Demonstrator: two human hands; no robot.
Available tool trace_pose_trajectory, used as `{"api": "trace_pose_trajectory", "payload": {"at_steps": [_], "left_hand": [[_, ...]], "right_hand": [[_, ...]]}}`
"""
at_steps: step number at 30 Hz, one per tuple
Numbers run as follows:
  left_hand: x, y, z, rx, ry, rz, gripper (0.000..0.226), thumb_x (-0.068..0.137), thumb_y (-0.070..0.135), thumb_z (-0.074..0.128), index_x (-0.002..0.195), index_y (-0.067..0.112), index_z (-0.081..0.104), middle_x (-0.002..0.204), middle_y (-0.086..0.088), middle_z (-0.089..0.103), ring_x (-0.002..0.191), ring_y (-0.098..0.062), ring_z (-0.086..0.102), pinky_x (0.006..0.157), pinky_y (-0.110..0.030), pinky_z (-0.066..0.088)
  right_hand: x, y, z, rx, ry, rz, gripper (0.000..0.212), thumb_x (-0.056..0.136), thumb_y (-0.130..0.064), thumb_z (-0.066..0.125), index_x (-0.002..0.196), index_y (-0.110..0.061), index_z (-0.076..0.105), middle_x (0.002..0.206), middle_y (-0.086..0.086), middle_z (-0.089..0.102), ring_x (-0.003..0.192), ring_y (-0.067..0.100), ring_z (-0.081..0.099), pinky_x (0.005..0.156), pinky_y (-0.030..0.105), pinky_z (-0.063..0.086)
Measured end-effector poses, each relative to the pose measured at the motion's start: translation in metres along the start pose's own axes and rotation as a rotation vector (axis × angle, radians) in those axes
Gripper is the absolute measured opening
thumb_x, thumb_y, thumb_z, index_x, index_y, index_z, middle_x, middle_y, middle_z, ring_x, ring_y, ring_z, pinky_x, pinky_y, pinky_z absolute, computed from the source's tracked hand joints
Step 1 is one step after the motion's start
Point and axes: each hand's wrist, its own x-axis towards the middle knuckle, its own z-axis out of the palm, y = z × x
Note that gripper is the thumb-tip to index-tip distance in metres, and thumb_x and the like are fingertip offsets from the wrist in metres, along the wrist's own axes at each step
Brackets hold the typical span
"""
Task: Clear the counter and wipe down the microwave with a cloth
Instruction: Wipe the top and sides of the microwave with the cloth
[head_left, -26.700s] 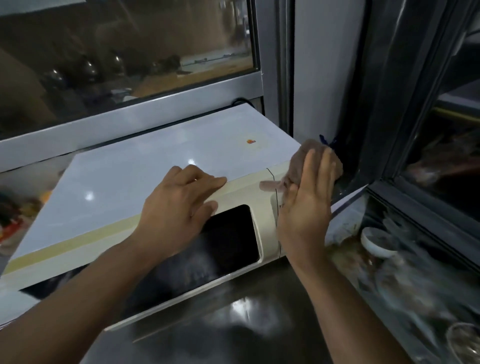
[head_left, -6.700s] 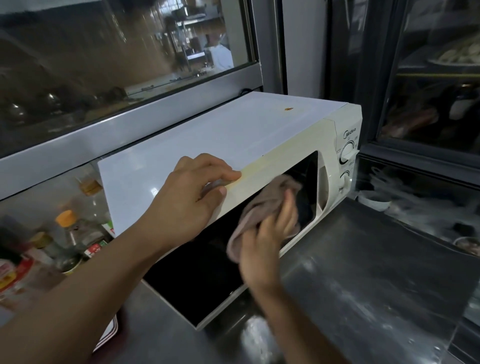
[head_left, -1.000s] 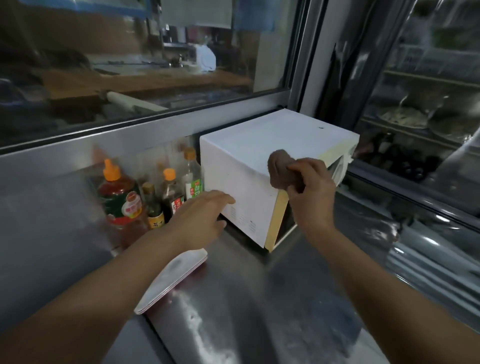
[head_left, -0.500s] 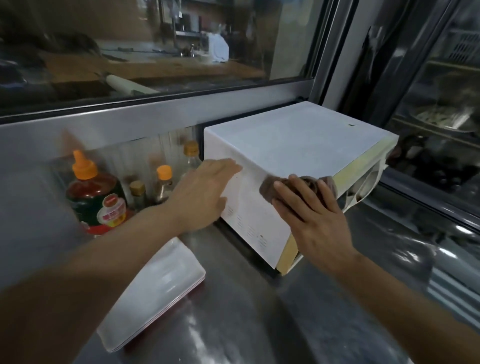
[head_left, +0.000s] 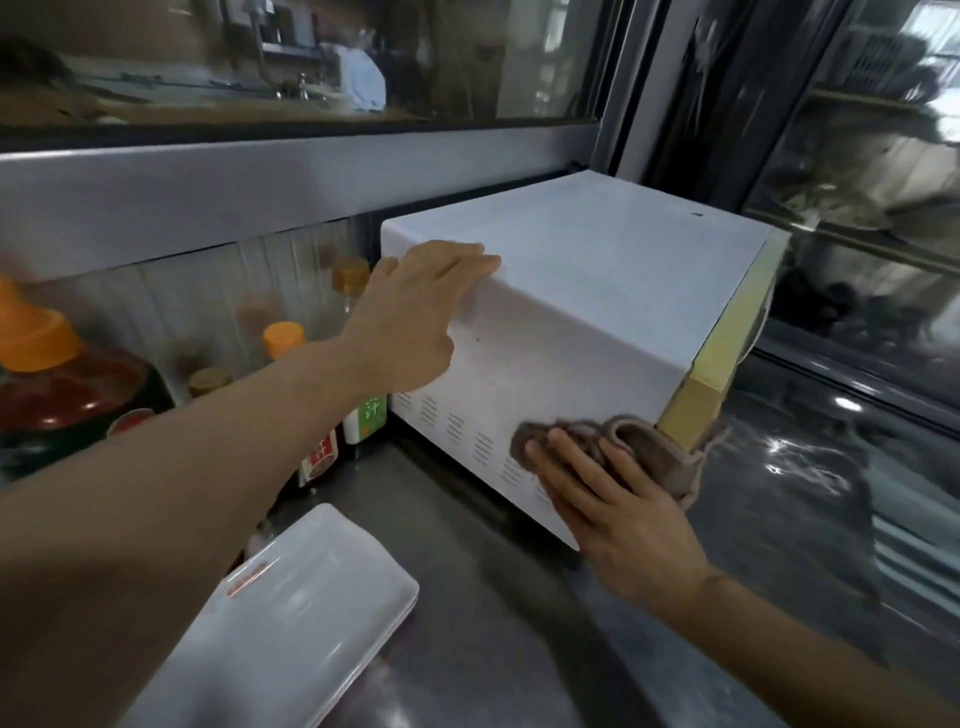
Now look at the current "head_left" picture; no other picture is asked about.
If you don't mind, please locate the person's right hand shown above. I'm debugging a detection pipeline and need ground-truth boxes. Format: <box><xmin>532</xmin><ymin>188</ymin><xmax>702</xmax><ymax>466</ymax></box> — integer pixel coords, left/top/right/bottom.
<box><xmin>523</xmin><ymin>428</ymin><xmax>721</xmax><ymax>616</ymax></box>

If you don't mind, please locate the person's left hand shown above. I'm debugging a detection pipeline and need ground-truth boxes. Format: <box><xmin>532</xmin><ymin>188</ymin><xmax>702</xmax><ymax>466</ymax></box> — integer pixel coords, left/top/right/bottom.
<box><xmin>341</xmin><ymin>239</ymin><xmax>502</xmax><ymax>395</ymax></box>

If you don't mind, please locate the clear bottle green label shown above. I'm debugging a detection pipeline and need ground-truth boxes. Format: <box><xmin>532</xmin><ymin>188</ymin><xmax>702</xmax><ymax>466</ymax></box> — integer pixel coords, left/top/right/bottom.
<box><xmin>332</xmin><ymin>257</ymin><xmax>390</xmax><ymax>444</ymax></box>

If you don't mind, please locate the brown cleaning cloth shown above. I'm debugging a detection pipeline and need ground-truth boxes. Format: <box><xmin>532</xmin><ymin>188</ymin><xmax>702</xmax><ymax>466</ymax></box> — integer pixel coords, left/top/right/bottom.
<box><xmin>509</xmin><ymin>414</ymin><xmax>733</xmax><ymax>511</ymax></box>

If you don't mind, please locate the dark sauce bottle orange cap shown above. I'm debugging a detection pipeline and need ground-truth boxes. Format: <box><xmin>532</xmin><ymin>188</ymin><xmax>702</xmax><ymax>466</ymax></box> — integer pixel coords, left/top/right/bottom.
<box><xmin>262</xmin><ymin>322</ymin><xmax>343</xmax><ymax>496</ymax></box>

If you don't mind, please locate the white microwave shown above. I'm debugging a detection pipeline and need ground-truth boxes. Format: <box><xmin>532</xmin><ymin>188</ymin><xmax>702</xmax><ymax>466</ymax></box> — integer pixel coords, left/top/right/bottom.
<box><xmin>380</xmin><ymin>170</ymin><xmax>793</xmax><ymax>553</ymax></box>

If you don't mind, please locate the small green glass bottle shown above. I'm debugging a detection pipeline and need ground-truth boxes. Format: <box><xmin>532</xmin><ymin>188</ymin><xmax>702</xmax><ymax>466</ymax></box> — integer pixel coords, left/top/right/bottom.
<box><xmin>187</xmin><ymin>367</ymin><xmax>234</xmax><ymax>399</ymax></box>

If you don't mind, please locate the white rectangular plate orange print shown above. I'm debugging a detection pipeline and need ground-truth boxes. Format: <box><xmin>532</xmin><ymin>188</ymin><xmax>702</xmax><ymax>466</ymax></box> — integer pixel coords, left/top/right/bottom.
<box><xmin>119</xmin><ymin>502</ymin><xmax>420</xmax><ymax>728</ymax></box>

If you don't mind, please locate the red sauce bottle orange cap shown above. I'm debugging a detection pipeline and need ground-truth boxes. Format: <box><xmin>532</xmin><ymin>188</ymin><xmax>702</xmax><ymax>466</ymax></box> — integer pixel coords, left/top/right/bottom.
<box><xmin>0</xmin><ymin>275</ymin><xmax>178</xmax><ymax>481</ymax></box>

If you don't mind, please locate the person's left forearm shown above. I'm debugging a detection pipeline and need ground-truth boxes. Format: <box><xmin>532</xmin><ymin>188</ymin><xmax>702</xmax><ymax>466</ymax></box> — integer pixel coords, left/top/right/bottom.
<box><xmin>0</xmin><ymin>333</ymin><xmax>376</xmax><ymax>728</ymax></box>

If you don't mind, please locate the stainless steel table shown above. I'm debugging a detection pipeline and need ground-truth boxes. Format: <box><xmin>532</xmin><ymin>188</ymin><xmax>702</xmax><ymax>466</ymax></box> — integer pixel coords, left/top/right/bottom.
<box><xmin>247</xmin><ymin>352</ymin><xmax>894</xmax><ymax>728</ymax></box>

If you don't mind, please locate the glass display fridge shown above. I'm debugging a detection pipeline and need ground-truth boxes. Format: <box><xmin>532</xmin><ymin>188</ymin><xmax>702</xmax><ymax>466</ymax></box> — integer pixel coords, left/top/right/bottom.
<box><xmin>637</xmin><ymin>0</ymin><xmax>960</xmax><ymax>639</ymax></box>

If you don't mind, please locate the row of dark bottles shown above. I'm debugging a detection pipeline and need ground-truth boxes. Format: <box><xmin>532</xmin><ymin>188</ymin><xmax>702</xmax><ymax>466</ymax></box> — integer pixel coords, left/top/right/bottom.
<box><xmin>779</xmin><ymin>269</ymin><xmax>916</xmax><ymax>339</ymax></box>

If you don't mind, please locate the wooden worktable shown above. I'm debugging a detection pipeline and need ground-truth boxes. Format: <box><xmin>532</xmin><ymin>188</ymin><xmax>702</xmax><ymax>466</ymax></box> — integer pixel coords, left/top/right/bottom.
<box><xmin>0</xmin><ymin>82</ymin><xmax>421</xmax><ymax>125</ymax></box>

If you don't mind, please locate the plate of shredded food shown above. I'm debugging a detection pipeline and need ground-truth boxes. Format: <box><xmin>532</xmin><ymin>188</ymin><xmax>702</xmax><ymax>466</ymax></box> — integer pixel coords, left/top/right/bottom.
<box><xmin>779</xmin><ymin>183</ymin><xmax>886</xmax><ymax>226</ymax></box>

